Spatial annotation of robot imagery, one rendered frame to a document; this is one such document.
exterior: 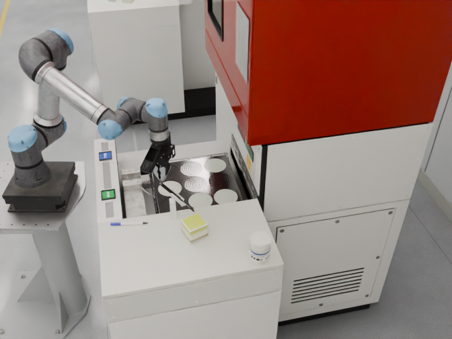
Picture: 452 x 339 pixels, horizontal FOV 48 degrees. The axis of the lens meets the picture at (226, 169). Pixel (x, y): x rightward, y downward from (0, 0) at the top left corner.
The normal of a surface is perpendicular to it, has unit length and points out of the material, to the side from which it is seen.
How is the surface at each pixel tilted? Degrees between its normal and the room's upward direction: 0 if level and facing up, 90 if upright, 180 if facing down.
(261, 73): 90
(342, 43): 90
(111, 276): 0
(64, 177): 2
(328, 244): 90
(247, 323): 90
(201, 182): 0
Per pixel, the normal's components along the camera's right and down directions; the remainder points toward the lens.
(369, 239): 0.22, 0.62
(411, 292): 0.00, -0.77
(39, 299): 0.00, 0.63
